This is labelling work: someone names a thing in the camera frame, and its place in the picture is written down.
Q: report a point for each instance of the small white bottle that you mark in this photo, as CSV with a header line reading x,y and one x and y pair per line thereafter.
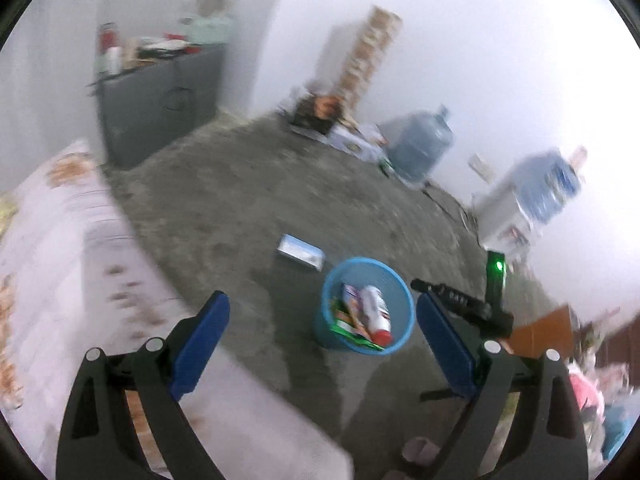
x,y
114,60

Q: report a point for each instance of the blue water jug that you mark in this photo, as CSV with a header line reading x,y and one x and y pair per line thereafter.
x,y
547,185
420,145

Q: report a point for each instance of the large pink orange chip bag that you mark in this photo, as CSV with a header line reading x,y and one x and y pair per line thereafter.
x,y
352,302

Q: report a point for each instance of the green snack packet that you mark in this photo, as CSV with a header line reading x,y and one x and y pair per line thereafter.
x,y
350,332

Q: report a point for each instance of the tall patterned box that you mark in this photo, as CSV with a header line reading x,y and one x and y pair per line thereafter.
x,y
370,50

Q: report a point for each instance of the white water dispenser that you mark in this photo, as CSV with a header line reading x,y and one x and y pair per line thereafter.
x,y
500,215

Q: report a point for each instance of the white wall socket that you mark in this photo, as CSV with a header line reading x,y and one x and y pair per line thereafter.
x,y
480,166

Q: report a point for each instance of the white bottle with red cap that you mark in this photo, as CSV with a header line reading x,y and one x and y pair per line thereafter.
x,y
375,310

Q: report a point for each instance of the floral tablecloth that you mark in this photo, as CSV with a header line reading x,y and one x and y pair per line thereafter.
x,y
75,260

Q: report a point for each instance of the blue mesh bin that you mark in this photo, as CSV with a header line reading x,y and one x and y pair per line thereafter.
x,y
325,330

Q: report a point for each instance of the blue white box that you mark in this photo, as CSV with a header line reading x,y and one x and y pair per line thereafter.
x,y
300,252

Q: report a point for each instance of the grey cabinet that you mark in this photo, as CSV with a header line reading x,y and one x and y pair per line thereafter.
x,y
150,105

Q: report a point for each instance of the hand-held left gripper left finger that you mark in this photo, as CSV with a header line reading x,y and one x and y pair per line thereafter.
x,y
200,345

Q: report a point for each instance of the white printed box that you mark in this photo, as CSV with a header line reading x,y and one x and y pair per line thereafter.
x,y
355,142

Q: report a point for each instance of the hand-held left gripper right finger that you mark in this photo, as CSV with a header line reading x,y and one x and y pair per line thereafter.
x,y
447,345

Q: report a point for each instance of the black printed box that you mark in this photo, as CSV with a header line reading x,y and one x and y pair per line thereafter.
x,y
315,110

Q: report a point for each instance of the brown wooden furniture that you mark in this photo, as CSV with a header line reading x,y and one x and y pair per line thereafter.
x,y
620,335

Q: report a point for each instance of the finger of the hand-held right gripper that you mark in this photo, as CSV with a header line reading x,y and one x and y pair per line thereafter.
x,y
450,295

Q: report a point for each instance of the pink cloth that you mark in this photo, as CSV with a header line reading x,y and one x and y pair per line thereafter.
x,y
587,395

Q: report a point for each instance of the green desk calendar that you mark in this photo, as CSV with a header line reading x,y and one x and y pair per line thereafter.
x,y
212,30

